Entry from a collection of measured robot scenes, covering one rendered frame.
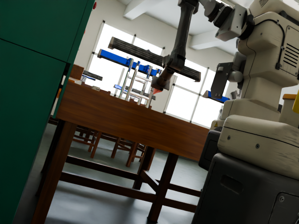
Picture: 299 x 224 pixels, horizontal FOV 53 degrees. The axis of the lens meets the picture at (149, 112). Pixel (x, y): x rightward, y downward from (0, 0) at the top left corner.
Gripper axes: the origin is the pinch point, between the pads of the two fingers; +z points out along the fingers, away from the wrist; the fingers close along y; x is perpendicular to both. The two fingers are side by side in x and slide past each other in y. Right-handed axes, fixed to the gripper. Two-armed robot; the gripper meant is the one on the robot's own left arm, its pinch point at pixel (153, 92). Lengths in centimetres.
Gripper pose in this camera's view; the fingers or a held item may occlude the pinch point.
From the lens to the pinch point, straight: 165.6
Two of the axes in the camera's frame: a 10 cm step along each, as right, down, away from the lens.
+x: -0.6, 7.8, -6.3
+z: -4.1, 5.5, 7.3
